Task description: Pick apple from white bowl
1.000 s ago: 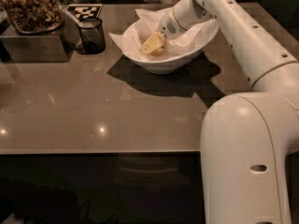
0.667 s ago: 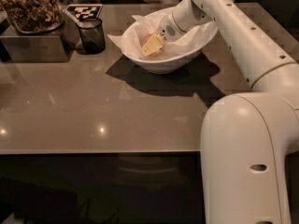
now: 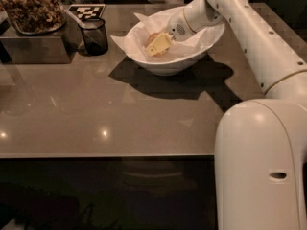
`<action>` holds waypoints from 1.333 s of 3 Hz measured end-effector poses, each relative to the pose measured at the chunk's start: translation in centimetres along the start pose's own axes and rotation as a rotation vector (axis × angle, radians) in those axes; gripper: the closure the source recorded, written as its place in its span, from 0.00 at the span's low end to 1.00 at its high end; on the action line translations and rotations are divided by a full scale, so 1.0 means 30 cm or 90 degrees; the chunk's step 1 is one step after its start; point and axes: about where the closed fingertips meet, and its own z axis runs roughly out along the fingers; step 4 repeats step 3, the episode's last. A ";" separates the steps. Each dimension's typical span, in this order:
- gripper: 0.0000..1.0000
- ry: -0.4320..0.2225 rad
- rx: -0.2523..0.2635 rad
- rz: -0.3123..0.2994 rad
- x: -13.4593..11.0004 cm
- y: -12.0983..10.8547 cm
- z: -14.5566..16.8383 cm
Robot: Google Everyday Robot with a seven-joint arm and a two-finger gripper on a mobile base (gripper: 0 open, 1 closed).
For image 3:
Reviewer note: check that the black mesh cup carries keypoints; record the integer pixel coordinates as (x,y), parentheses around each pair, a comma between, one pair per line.
(94,36)

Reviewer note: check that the steel box stand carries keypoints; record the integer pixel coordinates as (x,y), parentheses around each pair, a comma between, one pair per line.
(54,48)

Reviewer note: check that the glass jar of snacks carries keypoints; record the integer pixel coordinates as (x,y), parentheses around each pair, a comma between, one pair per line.
(34,17)

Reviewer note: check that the white paper liner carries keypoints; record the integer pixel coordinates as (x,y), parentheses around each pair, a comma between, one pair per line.
(198,15)

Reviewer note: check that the white bowl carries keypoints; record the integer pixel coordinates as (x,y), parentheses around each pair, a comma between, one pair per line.
(179,64)

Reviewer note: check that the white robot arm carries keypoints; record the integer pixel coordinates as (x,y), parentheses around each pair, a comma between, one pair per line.
(261,145)

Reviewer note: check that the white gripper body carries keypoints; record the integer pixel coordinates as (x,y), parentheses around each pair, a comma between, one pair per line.
(177,27)

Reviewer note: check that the checkered marker tag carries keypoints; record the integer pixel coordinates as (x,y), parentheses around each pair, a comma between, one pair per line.
(87,11)

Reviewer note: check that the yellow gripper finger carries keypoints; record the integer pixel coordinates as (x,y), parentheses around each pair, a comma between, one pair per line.
(158,44)

